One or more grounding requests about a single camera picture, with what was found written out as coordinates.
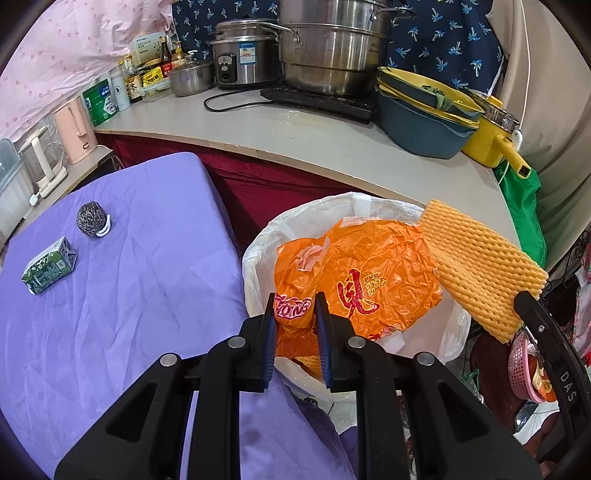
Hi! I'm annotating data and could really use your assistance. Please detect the dark red cloth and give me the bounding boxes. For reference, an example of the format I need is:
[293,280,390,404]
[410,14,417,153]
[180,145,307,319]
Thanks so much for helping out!
[95,131,419,241]

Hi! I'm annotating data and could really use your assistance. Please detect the navy floral curtain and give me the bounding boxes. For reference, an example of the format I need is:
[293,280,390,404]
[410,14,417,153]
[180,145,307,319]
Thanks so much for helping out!
[171,0,506,100]

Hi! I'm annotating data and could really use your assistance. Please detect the steel wool scrubber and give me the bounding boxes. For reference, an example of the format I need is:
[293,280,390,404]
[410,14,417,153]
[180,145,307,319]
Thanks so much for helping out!
[75,200,114,239]

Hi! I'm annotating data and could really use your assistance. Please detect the white charging cable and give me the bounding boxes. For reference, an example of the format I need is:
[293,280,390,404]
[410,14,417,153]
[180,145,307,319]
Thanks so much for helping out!
[510,55,533,154]

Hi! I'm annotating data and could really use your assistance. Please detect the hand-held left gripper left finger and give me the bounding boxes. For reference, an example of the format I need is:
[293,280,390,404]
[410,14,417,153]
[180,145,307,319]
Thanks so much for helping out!
[54,292,278,480]

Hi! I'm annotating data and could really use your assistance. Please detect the yellow foam fruit net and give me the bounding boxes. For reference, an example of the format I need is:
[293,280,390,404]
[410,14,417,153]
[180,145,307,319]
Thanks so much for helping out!
[418,199,550,343]
[291,354,324,381]

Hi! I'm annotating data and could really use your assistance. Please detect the orange printed plastic bag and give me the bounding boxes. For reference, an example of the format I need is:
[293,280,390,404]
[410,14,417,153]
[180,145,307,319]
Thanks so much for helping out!
[273,218,443,361]

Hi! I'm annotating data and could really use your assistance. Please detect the steel rice cooker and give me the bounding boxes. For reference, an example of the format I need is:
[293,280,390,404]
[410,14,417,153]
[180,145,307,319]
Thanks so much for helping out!
[208,18,282,90]

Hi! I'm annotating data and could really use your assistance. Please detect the pink dotted cloth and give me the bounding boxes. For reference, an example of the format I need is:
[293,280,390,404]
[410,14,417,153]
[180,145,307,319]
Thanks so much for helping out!
[0,0,176,141]

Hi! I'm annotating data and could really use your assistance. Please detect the green drink carton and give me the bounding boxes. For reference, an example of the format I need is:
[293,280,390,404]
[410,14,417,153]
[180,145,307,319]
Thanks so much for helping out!
[21,236,78,297]

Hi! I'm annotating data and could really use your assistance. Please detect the beige curtain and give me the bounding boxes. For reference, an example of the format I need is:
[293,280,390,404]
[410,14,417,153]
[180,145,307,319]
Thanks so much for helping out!
[501,14,591,273]

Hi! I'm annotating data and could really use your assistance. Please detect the blue basin with yellow rim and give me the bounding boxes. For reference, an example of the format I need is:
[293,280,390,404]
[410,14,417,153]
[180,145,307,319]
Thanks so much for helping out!
[375,66,483,160]

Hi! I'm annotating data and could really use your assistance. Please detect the bin with white liner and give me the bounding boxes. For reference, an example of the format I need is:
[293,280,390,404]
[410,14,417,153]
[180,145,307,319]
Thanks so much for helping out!
[242,191,472,435]

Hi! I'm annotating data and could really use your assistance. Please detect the black induction cooker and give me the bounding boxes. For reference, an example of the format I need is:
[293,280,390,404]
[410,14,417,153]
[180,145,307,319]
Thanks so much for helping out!
[260,78,380,123]

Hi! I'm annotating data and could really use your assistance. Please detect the white plastic bottle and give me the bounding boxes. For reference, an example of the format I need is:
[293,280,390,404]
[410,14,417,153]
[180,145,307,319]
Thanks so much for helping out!
[111,69,132,112]

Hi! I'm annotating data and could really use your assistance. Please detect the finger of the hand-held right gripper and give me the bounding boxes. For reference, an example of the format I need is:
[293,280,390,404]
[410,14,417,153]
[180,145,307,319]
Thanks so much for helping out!
[513,290,578,370]

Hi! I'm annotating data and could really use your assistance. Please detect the black power cable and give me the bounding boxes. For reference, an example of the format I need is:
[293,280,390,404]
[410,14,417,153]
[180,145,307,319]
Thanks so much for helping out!
[204,87,269,113]

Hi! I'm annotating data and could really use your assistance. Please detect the purple tablecloth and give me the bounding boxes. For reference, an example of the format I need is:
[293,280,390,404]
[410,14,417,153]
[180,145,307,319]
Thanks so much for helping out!
[0,152,361,480]

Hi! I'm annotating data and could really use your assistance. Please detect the white dish box with lid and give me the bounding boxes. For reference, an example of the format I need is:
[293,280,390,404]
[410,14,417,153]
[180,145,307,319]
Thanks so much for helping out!
[0,138,35,238]

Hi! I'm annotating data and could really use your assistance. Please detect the yellow food container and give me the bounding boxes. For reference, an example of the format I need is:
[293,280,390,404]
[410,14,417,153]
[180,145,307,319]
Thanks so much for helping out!
[141,65,171,97]

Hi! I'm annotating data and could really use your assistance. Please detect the glass electric kettle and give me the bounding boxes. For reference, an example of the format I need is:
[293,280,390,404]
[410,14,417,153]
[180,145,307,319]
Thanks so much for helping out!
[18,124,70,199]

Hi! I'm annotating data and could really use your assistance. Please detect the small steel pot with lid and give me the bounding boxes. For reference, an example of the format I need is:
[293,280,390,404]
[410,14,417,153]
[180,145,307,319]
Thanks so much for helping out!
[167,54,217,97]

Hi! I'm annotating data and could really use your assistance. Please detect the pink electric kettle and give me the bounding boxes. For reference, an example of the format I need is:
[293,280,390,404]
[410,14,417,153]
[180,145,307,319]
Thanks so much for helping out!
[52,98,99,165]

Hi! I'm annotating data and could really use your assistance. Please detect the pink plastic basket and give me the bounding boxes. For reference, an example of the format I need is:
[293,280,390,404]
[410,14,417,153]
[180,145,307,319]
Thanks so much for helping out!
[508,330,559,404]

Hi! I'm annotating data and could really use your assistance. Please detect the dark sauce bottle white label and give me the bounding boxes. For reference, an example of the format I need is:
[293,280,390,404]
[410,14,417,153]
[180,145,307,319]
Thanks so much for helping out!
[124,55,145,103]

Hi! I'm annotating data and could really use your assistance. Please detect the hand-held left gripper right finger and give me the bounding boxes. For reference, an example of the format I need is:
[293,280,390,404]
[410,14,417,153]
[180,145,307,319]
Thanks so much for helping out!
[314,291,541,480]

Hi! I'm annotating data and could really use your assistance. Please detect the green plastic bag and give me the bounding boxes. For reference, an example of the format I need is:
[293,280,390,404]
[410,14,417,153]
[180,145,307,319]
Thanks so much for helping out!
[493,166,548,268]

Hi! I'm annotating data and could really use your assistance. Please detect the dark sauce bottle red label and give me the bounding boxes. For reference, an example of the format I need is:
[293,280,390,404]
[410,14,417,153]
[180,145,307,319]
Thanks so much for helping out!
[159,37,174,77]

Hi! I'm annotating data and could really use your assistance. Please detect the white and green box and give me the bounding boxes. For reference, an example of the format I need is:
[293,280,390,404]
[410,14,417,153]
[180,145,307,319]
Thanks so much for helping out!
[128,33,167,65]

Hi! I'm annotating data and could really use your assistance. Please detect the large steel steamer pot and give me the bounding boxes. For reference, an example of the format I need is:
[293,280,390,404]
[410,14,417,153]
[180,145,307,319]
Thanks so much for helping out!
[268,0,419,97]

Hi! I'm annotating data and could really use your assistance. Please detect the yellow pot with handle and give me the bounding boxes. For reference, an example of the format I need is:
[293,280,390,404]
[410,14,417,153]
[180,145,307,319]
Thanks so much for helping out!
[462,90,532,181]

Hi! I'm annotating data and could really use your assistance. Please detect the green tin can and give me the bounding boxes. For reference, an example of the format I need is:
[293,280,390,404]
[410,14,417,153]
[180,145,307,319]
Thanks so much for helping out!
[82,78,120,127]

